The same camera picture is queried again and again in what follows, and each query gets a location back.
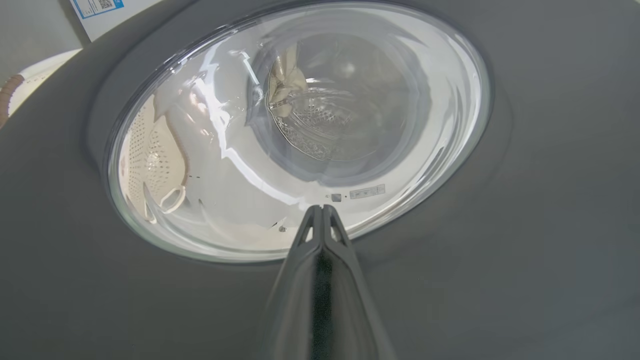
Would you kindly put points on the cream perforated basket brown rim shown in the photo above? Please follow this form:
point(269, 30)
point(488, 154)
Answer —
point(30, 75)

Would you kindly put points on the dark round glass washer door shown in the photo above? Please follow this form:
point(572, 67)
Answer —
point(550, 200)

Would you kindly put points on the black door lock slot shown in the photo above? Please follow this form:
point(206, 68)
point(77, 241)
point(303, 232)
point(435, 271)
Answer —
point(336, 197)

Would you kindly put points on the blue energy label sticker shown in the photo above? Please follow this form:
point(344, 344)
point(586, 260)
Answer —
point(95, 7)

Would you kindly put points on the perforated steel washer drum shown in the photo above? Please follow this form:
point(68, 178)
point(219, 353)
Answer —
point(325, 125)

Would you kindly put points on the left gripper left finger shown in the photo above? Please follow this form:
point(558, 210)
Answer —
point(295, 300)

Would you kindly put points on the washer printed text label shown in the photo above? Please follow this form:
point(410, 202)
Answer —
point(367, 191)

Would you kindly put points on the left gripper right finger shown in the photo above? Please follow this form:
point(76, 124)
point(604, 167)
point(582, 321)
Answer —
point(355, 310)

